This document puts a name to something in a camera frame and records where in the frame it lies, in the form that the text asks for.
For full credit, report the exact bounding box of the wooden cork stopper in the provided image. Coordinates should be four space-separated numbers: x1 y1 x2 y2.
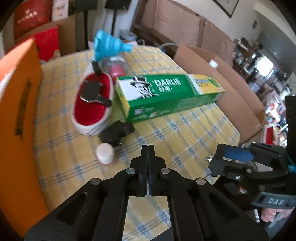
96 143 115 165

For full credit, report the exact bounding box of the black knob piece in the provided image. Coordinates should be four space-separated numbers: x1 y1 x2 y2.
99 120 135 148

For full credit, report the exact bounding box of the person's right hand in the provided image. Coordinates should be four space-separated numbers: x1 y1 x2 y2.
238 185 292 223

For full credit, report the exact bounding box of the large brown cardboard box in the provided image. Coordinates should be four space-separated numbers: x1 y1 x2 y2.
173 43 266 145

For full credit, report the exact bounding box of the yellow plaid table mat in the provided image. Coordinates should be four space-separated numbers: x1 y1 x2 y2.
34 46 240 240

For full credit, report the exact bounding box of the black metal clip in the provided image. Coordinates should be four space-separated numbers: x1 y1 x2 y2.
80 80 112 108

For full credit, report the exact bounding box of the green Darlie toothpaste box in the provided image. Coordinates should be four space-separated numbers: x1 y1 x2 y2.
116 74 226 123

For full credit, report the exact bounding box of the tan sofa cushion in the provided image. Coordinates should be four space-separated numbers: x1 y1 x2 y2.
200 20 236 67
154 1 201 46

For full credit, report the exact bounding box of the clear bottle pink cap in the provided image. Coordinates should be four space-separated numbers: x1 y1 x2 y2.
101 53 126 84

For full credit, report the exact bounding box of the orange cardboard box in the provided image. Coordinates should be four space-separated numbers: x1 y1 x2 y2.
1 39 49 237

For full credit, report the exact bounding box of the blue collapsible funnel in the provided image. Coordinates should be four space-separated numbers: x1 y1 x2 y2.
93 30 133 62

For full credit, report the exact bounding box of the red gift box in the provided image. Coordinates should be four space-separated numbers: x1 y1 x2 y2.
31 27 61 62

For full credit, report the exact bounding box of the brown cardboard box behind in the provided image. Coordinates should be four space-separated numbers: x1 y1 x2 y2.
56 15 85 56

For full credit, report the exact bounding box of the dark red gift bag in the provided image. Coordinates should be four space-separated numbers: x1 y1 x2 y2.
14 0 53 40

